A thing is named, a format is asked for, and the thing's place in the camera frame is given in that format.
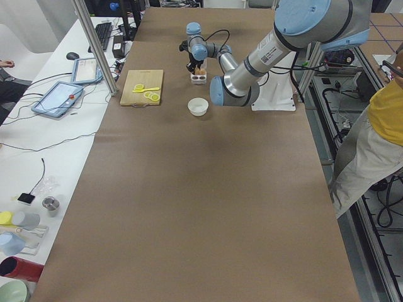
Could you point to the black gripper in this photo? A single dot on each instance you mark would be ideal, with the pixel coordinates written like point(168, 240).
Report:
point(191, 59)

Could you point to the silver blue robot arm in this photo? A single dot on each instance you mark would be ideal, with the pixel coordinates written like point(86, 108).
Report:
point(336, 25)

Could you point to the clear plastic egg box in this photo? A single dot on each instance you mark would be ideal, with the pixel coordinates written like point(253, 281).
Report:
point(199, 75)

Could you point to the white ceramic bowl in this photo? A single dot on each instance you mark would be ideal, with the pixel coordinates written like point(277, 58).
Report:
point(198, 106)

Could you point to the wooden cutting board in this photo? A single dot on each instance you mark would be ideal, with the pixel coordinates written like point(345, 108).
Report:
point(149, 78)

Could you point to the yellow plastic knife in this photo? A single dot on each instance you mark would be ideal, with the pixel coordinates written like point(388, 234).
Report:
point(146, 89)

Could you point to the black keyboard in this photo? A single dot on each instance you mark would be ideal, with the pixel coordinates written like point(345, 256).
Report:
point(103, 31)

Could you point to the blue teach pendant far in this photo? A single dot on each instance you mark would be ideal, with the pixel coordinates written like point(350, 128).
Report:
point(86, 71)

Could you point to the blue teach pendant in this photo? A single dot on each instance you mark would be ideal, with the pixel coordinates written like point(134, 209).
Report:
point(58, 99)
point(86, 71)

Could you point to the black computer mouse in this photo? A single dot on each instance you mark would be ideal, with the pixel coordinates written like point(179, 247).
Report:
point(72, 56)

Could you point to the blue teach pendant near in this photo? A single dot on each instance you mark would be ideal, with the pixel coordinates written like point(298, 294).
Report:
point(58, 99)

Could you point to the person in yellow shirt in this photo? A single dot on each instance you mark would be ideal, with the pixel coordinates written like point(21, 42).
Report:
point(372, 150)

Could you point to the small steel cup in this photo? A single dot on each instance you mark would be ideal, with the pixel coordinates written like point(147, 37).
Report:
point(52, 206)

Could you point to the black small square device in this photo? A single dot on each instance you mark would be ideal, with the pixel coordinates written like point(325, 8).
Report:
point(26, 198)

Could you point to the grey cup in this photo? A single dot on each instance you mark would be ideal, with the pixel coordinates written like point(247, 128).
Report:
point(27, 221)

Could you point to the yellow cup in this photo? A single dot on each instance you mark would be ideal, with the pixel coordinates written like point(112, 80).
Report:
point(6, 218)

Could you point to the light blue cup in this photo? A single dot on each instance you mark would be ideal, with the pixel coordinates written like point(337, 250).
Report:
point(11, 244)

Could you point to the red cylinder can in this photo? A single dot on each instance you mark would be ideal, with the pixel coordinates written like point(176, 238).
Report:
point(18, 268)

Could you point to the green bowl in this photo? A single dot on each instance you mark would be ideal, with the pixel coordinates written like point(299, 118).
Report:
point(15, 291)

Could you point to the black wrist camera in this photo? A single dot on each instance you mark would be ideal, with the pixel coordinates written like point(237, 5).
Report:
point(183, 47)

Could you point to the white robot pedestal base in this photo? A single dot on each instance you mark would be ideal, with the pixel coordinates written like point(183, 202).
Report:
point(276, 88)

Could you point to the aluminium frame post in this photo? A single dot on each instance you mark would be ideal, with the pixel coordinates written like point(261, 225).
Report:
point(90, 33)

